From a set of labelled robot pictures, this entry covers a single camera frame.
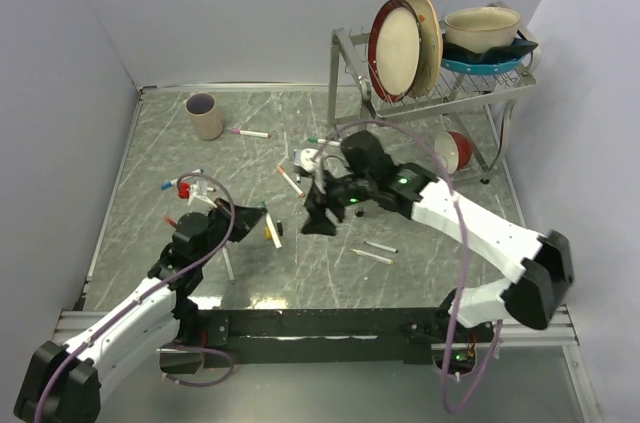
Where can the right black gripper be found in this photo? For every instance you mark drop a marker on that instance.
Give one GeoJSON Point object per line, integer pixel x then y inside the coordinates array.
{"type": "Point", "coordinates": [316, 202]}

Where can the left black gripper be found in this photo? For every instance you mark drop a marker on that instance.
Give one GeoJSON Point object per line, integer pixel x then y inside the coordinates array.
{"type": "Point", "coordinates": [244, 219]}

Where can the black cap marker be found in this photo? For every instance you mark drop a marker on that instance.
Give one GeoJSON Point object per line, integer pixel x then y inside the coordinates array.
{"type": "Point", "coordinates": [382, 247]}

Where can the yellow cap marker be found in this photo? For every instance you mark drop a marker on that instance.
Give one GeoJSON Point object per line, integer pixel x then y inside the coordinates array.
{"type": "Point", "coordinates": [372, 256]}

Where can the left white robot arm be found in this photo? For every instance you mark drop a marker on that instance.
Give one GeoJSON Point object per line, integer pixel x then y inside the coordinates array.
{"type": "Point", "coordinates": [70, 381]}

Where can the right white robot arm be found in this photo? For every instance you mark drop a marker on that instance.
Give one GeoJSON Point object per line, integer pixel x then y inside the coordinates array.
{"type": "Point", "coordinates": [536, 269]}

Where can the grey marker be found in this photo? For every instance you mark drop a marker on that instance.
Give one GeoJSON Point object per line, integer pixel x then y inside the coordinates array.
{"type": "Point", "coordinates": [228, 265]}

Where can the pink cap marker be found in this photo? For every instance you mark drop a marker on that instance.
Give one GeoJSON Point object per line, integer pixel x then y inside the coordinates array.
{"type": "Point", "coordinates": [249, 133]}

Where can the beige cylindrical cup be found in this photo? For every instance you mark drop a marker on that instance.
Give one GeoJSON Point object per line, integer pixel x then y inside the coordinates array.
{"type": "Point", "coordinates": [205, 116]}

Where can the red white bowl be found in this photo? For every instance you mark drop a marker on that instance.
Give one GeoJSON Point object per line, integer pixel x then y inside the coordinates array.
{"type": "Point", "coordinates": [454, 149]}

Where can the red rimmed white plate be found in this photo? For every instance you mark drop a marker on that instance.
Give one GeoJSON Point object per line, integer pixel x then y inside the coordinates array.
{"type": "Point", "coordinates": [394, 50]}

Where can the steel dish rack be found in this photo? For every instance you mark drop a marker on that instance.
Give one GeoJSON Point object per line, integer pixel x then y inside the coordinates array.
{"type": "Point", "coordinates": [453, 94]}

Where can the beige plate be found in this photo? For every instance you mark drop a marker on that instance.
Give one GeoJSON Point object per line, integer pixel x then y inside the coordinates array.
{"type": "Point", "coordinates": [431, 48]}

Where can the blue baking dish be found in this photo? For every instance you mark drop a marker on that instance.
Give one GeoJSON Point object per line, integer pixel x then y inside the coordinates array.
{"type": "Point", "coordinates": [481, 69]}

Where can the beige ceramic bowl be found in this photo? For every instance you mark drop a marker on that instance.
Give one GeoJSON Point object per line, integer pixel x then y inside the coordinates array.
{"type": "Point", "coordinates": [481, 28]}

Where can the dark blue cloth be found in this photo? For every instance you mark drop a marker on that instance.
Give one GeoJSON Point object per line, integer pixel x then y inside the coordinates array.
{"type": "Point", "coordinates": [487, 49]}

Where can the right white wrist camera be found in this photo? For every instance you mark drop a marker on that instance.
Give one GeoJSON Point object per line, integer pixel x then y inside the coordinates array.
{"type": "Point", "coordinates": [307, 162]}

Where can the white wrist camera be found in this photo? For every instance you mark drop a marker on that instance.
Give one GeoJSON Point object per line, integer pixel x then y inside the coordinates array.
{"type": "Point", "coordinates": [307, 162]}
{"type": "Point", "coordinates": [198, 191]}

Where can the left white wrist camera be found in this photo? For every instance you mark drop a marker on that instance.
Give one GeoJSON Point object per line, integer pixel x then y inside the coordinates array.
{"type": "Point", "coordinates": [198, 191]}

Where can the black base frame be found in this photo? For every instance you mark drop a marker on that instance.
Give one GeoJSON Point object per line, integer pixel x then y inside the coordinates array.
{"type": "Point", "coordinates": [273, 336]}

